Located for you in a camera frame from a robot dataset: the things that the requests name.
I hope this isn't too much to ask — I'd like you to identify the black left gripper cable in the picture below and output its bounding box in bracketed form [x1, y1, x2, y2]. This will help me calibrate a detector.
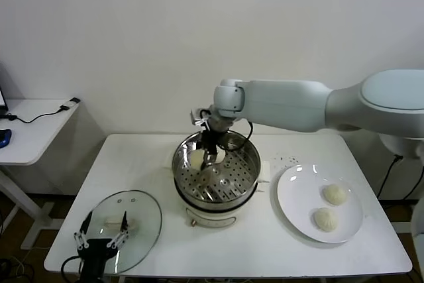
[60, 255, 83, 283]

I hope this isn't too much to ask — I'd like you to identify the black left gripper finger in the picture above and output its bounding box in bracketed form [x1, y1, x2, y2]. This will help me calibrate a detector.
[107, 211, 130, 248]
[73, 211, 93, 250]

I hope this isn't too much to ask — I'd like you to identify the perforated steel steamer basket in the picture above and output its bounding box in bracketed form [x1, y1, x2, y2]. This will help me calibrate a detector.
[172, 127, 262, 213]

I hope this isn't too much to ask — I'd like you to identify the round glass pot lid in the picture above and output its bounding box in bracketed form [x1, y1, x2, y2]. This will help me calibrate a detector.
[79, 190, 163, 276]

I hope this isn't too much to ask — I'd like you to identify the white side table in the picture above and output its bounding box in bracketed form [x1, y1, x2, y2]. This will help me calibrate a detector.
[0, 99, 82, 251]

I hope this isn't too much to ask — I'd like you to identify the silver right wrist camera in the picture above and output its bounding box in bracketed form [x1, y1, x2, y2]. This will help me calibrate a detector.
[189, 107, 211, 128]

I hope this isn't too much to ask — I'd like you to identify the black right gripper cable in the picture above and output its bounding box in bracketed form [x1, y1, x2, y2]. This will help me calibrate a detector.
[227, 119, 254, 151]

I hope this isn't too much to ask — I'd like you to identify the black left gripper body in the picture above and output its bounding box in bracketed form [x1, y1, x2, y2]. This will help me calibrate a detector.
[78, 239, 119, 283]

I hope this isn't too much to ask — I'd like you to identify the blue computer mouse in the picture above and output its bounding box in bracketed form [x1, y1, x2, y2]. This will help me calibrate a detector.
[0, 129, 13, 149]

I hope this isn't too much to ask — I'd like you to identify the grey adapter box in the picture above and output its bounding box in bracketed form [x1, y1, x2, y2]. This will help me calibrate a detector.
[59, 97, 81, 111]

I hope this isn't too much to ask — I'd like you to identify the black power adapter cable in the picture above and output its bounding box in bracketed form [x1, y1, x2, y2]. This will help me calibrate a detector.
[377, 154, 423, 199]

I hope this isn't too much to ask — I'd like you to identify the white round plate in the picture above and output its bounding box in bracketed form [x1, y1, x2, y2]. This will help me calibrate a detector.
[276, 163, 364, 243]

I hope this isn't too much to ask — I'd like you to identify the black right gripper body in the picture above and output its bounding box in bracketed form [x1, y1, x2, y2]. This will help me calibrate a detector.
[201, 129, 226, 155]

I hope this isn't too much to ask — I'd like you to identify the black cable on side table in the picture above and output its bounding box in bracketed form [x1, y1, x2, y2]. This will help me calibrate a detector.
[0, 105, 72, 125]

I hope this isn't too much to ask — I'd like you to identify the white electric cooking pot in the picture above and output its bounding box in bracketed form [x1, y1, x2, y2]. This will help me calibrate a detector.
[162, 148, 272, 229]

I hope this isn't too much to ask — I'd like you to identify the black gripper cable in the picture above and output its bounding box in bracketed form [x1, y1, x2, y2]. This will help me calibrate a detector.
[227, 119, 254, 151]
[60, 255, 83, 283]

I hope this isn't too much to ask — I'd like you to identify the cable bundle on floor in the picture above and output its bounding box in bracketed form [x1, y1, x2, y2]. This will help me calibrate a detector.
[0, 256, 34, 283]

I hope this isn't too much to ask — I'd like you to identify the black laptop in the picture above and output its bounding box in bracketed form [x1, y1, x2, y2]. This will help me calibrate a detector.
[0, 84, 9, 115]

